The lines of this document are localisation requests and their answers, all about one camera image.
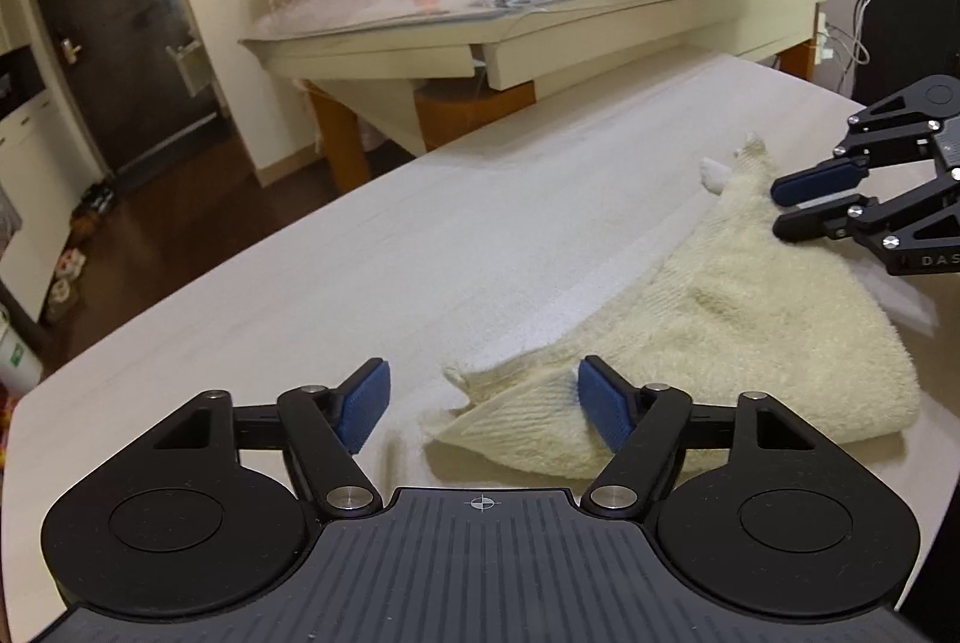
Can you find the white storage cabinet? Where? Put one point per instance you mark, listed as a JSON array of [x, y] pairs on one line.
[[41, 193]]

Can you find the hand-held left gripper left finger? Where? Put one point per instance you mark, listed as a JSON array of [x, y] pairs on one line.
[[365, 404]]

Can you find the white bucket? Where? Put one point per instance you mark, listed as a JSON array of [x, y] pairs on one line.
[[16, 354]]

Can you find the beige glass-topped dining table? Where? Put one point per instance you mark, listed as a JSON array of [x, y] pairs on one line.
[[615, 50]]

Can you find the dark brown door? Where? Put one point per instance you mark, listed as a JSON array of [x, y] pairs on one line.
[[112, 12]]

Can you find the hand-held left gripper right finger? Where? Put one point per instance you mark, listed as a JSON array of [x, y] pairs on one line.
[[606, 404]]

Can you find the pink white sneaker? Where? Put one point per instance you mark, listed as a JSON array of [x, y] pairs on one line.
[[58, 296], [72, 264]]

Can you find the cream towel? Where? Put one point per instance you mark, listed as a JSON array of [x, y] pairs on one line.
[[750, 328]]

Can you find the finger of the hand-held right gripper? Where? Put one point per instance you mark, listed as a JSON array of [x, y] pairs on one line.
[[814, 179], [814, 224]]

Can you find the dark shoes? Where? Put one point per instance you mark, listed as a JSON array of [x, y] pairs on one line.
[[96, 198]]

